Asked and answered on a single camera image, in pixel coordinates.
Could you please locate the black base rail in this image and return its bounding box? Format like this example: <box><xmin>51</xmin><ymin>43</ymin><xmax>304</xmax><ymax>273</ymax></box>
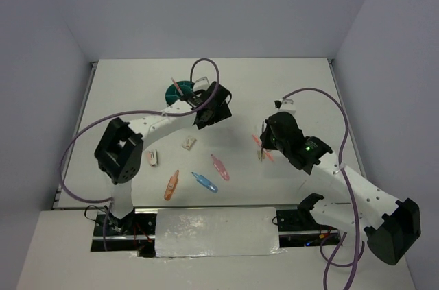
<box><xmin>91</xmin><ymin>208</ymin><xmax>340</xmax><ymax>258</ymax></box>

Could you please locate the orange highlighter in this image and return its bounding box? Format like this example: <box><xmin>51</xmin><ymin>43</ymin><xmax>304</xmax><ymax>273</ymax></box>
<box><xmin>163</xmin><ymin>170</ymin><xmax>179</xmax><ymax>201</ymax></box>

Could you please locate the small brown eraser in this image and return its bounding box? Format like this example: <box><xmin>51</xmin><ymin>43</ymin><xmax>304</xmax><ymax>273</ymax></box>
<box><xmin>257</xmin><ymin>150</ymin><xmax>265</xmax><ymax>161</ymax></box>

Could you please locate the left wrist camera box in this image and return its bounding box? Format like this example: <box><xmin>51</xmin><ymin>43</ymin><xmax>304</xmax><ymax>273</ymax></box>
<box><xmin>192</xmin><ymin>77</ymin><xmax>210</xmax><ymax>92</ymax></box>

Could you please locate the blue highlighter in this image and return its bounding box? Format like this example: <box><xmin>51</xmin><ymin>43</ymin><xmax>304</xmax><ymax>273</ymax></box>
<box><xmin>191</xmin><ymin>171</ymin><xmax>218</xmax><ymax>193</ymax></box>

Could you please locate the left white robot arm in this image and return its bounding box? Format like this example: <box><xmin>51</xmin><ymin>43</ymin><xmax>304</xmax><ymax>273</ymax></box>
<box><xmin>95</xmin><ymin>82</ymin><xmax>232</xmax><ymax>234</ymax></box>

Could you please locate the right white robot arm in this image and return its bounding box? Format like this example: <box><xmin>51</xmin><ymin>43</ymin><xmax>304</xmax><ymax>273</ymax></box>
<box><xmin>260</xmin><ymin>111</ymin><xmax>421</xmax><ymax>265</ymax></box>

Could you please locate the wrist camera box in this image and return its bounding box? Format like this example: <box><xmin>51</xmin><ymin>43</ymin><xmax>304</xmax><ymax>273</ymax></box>
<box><xmin>274</xmin><ymin>99</ymin><xmax>296</xmax><ymax>116</ymax></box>
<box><xmin>192</xmin><ymin>77</ymin><xmax>210</xmax><ymax>92</ymax></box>

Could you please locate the silver foil sheet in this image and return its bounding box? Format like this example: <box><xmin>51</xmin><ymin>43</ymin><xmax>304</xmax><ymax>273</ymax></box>
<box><xmin>155</xmin><ymin>207</ymin><xmax>282</xmax><ymax>258</ymax></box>

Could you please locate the pink highlighter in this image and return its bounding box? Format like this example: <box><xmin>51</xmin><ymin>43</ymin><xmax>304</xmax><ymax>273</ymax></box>
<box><xmin>211</xmin><ymin>154</ymin><xmax>230</xmax><ymax>181</ymax></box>

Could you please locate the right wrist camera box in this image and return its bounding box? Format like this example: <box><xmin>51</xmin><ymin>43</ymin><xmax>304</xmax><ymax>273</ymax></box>
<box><xmin>274</xmin><ymin>99</ymin><xmax>296</xmax><ymax>116</ymax></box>

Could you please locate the red slim pen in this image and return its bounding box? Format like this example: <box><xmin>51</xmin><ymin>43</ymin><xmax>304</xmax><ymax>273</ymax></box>
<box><xmin>171</xmin><ymin>78</ymin><xmax>184</xmax><ymax>97</ymax></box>

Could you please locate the teal round desk organizer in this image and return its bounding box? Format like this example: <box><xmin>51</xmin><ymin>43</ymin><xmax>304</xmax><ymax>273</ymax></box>
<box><xmin>165</xmin><ymin>81</ymin><xmax>194</xmax><ymax>106</ymax></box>

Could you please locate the orange slim pen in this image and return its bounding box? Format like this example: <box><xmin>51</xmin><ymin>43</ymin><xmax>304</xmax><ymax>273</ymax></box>
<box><xmin>252</xmin><ymin>134</ymin><xmax>274</xmax><ymax>162</ymax></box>

